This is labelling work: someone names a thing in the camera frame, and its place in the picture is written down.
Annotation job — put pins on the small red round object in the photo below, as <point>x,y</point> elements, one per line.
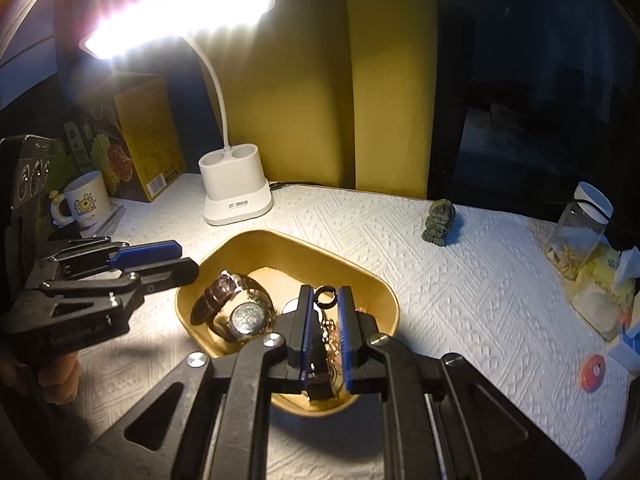
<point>592,371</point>

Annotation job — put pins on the clear plastic jar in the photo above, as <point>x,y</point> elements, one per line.
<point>580,232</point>

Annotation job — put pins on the white and blue box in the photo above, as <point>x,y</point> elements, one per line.
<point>631,345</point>

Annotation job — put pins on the pen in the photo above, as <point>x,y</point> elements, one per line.
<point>114,217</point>

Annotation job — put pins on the printed cardboard box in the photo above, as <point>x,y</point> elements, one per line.
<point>140,135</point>

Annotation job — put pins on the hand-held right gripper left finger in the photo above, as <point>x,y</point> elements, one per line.
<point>306,345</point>

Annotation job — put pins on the yellow curtain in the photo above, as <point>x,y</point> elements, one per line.
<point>375,85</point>

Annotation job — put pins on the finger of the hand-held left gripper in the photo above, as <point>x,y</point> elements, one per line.
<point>160,275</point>
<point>145,254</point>

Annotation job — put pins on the small stone figurine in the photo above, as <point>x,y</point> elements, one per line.
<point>440,222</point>

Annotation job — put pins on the white cartoon mug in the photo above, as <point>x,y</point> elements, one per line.
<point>86,205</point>

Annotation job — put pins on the white desk lamp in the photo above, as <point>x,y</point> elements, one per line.
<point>237,195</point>

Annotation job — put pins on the yellow storage bin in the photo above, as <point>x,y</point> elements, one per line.
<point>280,255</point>

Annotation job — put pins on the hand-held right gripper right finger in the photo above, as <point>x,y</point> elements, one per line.
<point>346,335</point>

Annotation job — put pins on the white textured tablecloth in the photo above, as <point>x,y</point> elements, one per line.
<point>450,290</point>

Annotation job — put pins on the yellow tissue pack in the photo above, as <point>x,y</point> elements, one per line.
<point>602,285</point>

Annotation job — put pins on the person's left hand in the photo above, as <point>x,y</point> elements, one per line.
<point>62,377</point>

